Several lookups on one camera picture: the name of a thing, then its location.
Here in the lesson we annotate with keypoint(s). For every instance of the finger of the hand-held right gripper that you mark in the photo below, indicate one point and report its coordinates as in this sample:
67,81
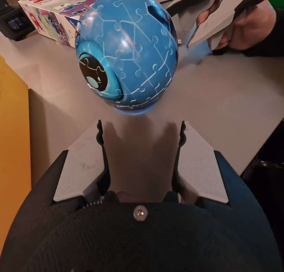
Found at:
217,17
195,1

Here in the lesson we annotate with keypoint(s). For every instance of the printed puzzle box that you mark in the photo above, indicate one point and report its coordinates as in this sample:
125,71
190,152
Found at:
44,21

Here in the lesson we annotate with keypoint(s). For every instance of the person's right hand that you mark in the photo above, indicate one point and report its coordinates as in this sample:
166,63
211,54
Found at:
255,26

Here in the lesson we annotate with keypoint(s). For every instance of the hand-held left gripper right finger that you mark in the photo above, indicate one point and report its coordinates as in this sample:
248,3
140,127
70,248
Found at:
199,165

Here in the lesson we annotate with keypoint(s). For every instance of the black electronic device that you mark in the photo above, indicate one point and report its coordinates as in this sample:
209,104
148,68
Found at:
15,24

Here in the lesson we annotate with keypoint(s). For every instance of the yellow plastic bin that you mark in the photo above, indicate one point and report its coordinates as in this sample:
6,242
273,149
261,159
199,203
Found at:
13,143

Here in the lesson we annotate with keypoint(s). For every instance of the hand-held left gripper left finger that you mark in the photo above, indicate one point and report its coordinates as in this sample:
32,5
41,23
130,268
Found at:
79,165

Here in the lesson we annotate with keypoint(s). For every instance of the person's right forearm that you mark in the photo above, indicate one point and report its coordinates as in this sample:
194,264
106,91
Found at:
279,32

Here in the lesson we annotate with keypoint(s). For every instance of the blue puzzle ball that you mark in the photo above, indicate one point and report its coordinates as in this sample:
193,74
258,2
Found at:
133,43

